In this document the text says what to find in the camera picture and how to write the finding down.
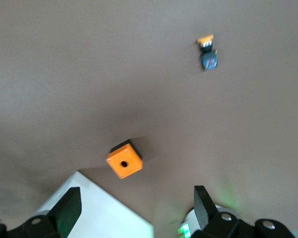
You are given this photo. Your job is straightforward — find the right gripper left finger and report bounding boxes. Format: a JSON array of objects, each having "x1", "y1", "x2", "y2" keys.
[{"x1": 22, "y1": 187, "x2": 82, "y2": 238}]

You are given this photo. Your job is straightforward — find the orange box with hole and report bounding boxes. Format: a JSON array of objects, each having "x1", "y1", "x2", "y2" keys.
[{"x1": 105, "y1": 139, "x2": 144, "y2": 180}]

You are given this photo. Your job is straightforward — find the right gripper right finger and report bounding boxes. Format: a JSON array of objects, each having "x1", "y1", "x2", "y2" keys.
[{"x1": 192, "y1": 185, "x2": 240, "y2": 238}]

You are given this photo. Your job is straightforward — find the yellow cap push button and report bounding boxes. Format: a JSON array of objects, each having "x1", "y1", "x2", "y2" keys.
[{"x1": 196, "y1": 33, "x2": 219, "y2": 71}]

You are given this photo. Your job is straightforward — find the white drawer cabinet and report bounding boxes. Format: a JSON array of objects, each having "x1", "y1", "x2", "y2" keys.
[{"x1": 34, "y1": 170, "x2": 155, "y2": 238}]

